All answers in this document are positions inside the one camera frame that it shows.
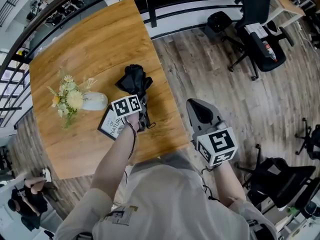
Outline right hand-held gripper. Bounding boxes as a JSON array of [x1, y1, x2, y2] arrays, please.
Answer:
[[186, 98, 238, 167]]

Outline black cloth bundle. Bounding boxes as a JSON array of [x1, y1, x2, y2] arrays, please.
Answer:
[[114, 63, 157, 133]]

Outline black picture frame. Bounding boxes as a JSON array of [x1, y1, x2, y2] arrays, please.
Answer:
[[97, 106, 129, 142]]

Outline black trash bin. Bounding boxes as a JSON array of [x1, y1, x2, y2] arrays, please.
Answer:
[[204, 10, 233, 41]]

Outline black cable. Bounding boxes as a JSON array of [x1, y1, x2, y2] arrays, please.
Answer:
[[124, 122, 139, 166]]

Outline person's beige shirt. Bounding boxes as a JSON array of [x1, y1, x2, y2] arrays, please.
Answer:
[[53, 152, 278, 240]]

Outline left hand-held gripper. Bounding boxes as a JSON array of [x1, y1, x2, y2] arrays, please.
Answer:
[[110, 94, 151, 133]]

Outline person's right forearm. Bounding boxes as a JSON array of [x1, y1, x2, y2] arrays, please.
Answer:
[[212, 160, 247, 207]]

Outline white paper sheet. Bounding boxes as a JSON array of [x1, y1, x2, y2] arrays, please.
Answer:
[[244, 22, 265, 38]]

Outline wooden table with white legs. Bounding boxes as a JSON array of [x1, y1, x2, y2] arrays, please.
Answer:
[[29, 0, 191, 180]]

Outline black office chair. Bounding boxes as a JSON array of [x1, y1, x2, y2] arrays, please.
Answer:
[[294, 117, 320, 160], [236, 143, 317, 210], [221, 0, 295, 81]]

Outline plastic bottle with red label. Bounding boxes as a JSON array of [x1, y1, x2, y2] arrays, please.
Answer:
[[261, 40, 279, 63]]

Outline small wooden desk, white legs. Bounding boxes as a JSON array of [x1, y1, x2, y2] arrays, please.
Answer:
[[271, 0, 307, 26]]

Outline white ceramic vase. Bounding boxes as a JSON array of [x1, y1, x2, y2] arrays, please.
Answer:
[[81, 91, 109, 111]]

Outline person's left forearm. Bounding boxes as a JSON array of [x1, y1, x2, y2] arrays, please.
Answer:
[[91, 113, 140, 197]]

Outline yellow and white flower bouquet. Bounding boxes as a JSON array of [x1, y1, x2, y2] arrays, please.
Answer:
[[46, 68, 98, 129]]

